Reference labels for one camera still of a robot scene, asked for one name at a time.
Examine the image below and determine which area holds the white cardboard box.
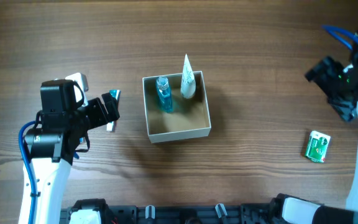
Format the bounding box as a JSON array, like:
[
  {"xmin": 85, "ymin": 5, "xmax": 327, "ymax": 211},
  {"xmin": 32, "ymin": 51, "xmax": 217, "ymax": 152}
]
[{"xmin": 142, "ymin": 71, "xmax": 211, "ymax": 143}]

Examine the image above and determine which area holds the small blue item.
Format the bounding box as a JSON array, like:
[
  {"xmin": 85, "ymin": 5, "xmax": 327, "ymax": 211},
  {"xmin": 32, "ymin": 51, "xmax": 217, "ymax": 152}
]
[{"xmin": 73, "ymin": 138, "xmax": 83, "ymax": 159}]

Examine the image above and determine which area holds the green soap packet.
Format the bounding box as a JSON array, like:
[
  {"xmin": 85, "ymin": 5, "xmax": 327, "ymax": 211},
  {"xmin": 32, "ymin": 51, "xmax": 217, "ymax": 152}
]
[{"xmin": 305, "ymin": 130, "xmax": 331, "ymax": 163}]

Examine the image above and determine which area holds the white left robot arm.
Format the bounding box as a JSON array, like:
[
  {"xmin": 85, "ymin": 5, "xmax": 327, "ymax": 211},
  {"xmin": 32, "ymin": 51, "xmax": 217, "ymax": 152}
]
[{"xmin": 18, "ymin": 79, "xmax": 120, "ymax": 223}]

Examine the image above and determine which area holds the white lotion tube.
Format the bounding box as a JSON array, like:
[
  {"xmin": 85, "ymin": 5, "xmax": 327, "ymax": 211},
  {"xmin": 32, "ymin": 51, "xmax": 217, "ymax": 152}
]
[{"xmin": 180, "ymin": 55, "xmax": 196, "ymax": 99}]

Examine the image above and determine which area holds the blue liquid bottle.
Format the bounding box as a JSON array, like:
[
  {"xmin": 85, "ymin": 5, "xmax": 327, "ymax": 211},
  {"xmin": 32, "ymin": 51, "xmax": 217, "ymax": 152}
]
[{"xmin": 155, "ymin": 76, "xmax": 173, "ymax": 113}]

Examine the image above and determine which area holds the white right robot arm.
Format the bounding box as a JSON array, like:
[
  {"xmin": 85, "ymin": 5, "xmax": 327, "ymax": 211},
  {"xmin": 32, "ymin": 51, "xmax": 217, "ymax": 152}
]
[{"xmin": 266, "ymin": 26, "xmax": 358, "ymax": 223}]

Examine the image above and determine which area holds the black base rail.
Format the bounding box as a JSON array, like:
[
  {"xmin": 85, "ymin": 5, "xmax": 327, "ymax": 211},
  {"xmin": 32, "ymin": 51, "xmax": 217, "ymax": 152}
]
[{"xmin": 59, "ymin": 199, "xmax": 286, "ymax": 224}]

